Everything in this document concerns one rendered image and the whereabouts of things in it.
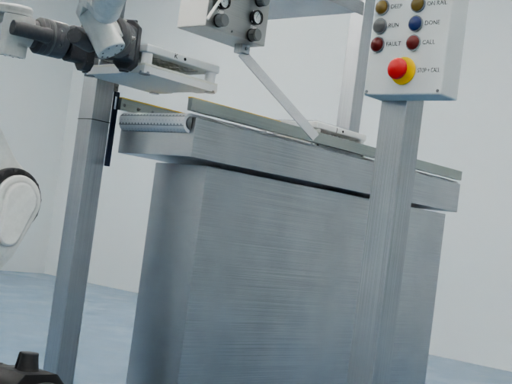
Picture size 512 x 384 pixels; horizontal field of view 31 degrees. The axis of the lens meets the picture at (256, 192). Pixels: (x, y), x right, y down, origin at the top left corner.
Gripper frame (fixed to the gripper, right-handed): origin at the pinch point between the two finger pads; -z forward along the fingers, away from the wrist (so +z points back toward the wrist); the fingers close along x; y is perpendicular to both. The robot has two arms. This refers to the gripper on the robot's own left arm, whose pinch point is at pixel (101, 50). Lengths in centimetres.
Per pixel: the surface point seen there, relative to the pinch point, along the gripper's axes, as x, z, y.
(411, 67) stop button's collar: 7, -14, 92
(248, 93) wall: -54, -294, -319
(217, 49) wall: -88, -288, -357
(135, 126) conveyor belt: 17.1, -13.9, -2.4
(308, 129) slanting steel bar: 12, -52, 23
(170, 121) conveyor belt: 15.5, -15.5, 11.4
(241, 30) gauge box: -10.0, -28.2, 19.2
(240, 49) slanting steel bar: -6.1, -32.4, 14.3
